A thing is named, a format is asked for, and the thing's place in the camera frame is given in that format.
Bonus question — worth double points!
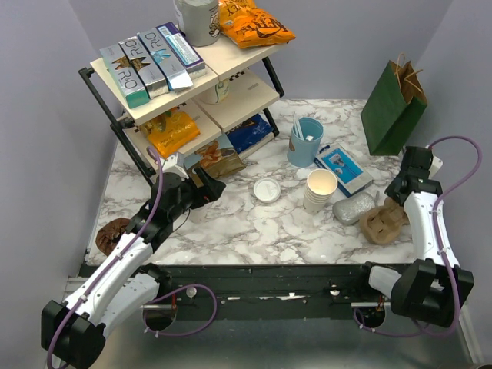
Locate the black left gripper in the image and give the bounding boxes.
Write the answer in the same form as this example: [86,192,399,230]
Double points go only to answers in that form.
[169,167,226,223]

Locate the brown cardboard cup carrier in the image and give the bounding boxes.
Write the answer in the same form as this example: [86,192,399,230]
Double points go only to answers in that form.
[359,198,410,245]

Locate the white paper cup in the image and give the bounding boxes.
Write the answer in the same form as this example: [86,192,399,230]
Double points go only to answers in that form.
[189,207,208,224]

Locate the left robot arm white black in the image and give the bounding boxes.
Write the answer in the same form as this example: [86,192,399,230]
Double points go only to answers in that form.
[41,168,226,368]

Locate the brown snack bag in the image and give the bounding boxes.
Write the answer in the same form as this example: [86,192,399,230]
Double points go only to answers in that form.
[184,134,246,179]

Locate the blue razor box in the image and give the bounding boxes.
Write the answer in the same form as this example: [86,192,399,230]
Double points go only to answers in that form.
[314,145,374,198]

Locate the silver glitter pouch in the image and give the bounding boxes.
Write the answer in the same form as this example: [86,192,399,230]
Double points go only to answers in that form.
[332,191,380,225]

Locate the yellow snack bag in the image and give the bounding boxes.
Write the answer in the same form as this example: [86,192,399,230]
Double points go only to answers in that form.
[138,108,201,158]

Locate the blue snack bag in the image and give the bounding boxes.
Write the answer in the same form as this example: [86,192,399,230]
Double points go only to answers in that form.
[226,114,272,154]

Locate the green paper bag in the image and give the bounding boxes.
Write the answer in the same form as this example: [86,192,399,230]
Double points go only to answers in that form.
[361,52,427,156]

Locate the stack of white paper cups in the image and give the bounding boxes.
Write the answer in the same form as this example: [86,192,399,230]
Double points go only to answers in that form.
[303,168,338,214]

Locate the light blue cup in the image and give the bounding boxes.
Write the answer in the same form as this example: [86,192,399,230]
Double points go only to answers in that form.
[287,118,324,168]

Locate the white stirrers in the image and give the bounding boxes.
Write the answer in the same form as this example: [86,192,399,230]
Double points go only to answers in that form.
[293,113,314,141]

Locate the blue RO box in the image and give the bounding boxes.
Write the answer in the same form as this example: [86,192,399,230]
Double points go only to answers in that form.
[138,28,193,91]

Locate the brown RO box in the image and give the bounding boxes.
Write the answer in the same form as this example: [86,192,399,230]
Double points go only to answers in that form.
[118,36,169,99]

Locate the purple white box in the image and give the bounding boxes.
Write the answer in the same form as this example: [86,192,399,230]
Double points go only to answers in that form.
[156,22,207,79]

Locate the teal RO box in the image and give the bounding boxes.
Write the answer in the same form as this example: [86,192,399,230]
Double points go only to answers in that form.
[99,44,150,108]

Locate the grey canister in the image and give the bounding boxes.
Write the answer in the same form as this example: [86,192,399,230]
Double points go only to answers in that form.
[174,0,221,47]

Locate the orange chips bag top shelf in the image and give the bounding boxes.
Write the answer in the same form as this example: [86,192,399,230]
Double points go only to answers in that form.
[218,1,296,49]

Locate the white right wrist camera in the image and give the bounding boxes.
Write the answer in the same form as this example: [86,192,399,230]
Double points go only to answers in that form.
[424,147,443,179]

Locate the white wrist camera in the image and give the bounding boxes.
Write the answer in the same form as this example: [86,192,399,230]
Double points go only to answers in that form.
[424,147,443,179]
[161,152,188,180]

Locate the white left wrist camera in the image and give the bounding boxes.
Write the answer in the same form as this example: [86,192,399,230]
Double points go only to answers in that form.
[161,152,188,180]

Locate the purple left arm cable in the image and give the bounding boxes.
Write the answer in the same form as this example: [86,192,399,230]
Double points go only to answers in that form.
[45,145,219,369]

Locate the black frame beige shelf rack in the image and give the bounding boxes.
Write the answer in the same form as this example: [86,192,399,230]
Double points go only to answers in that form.
[78,36,284,184]

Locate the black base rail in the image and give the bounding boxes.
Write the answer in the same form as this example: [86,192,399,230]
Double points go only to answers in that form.
[78,263,408,322]

